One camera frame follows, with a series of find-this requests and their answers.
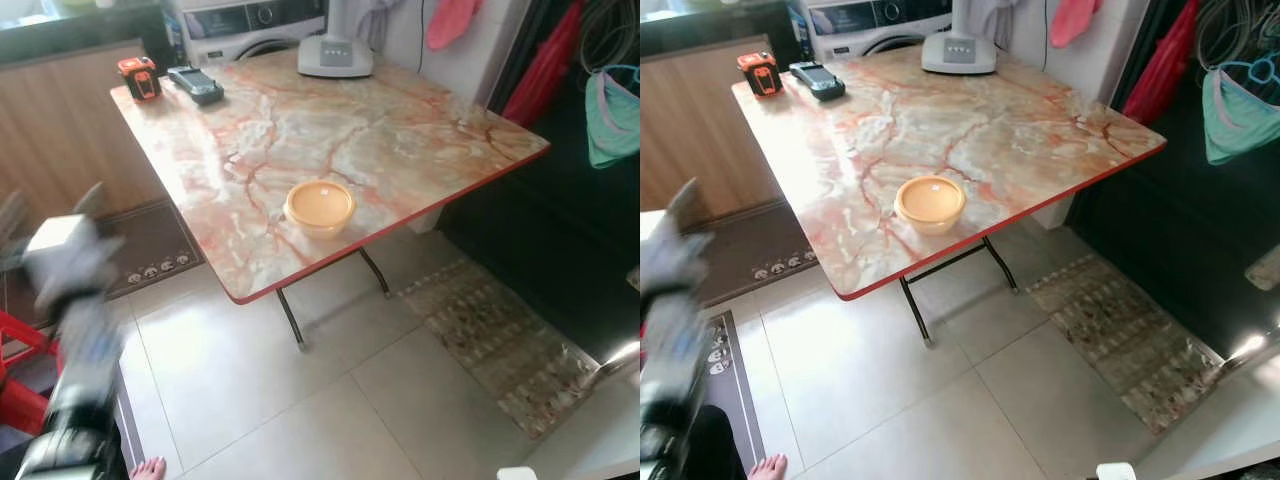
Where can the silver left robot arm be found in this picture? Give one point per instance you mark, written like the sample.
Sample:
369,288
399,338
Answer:
670,390
75,400

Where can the black countertop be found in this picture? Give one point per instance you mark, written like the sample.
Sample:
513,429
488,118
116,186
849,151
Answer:
700,30
80,35

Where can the grey mat with white border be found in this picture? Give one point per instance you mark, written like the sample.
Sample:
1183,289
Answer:
735,380
127,420

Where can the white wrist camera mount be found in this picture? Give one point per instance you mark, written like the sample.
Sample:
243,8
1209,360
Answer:
668,245
1116,472
517,474
60,245

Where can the red plastic stool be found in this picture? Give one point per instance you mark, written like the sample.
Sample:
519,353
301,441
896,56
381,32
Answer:
20,395

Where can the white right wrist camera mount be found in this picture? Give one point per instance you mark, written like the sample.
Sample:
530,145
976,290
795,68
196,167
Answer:
1116,472
517,474

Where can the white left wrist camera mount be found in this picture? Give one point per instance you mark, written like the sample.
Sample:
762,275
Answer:
668,245
60,245

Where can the black handheld terminal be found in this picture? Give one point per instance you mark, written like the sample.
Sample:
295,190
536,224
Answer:
817,80
195,85

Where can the wooden kitchen cabinet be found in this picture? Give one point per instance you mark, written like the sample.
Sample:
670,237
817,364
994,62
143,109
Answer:
60,140
690,140

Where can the white fan base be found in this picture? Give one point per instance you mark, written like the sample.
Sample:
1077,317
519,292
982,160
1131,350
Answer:
958,50
335,55

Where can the marble pattern folding table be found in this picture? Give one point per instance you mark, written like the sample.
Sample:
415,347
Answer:
1000,130
380,130

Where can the red hanging cloth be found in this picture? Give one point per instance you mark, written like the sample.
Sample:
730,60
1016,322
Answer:
548,70
1165,65

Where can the white washing machine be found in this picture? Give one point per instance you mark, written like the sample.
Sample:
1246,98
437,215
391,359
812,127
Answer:
870,18
250,20

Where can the green hanging garment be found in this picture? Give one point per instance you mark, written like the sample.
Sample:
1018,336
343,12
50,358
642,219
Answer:
612,120
1240,115

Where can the brown patterned rug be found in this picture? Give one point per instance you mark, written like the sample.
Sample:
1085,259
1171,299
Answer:
1125,340
500,345

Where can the person's bare foot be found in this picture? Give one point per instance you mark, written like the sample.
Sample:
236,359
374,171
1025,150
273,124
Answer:
148,470
768,468

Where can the orange and black device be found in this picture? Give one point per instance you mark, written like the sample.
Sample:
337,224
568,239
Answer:
138,80
760,75

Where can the grey hanging cloth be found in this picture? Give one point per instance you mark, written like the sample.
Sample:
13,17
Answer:
1000,15
385,10

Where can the grey paw print mat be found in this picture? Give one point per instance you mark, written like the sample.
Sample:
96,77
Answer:
750,250
150,245

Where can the pink hanging cloth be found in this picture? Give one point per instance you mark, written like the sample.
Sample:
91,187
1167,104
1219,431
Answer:
450,25
1070,22

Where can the person's black trouser leg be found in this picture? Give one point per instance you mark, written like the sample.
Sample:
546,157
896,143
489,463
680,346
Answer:
720,450

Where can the orange lidded plastic bowl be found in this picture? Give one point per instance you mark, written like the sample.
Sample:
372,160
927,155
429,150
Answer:
930,202
320,205

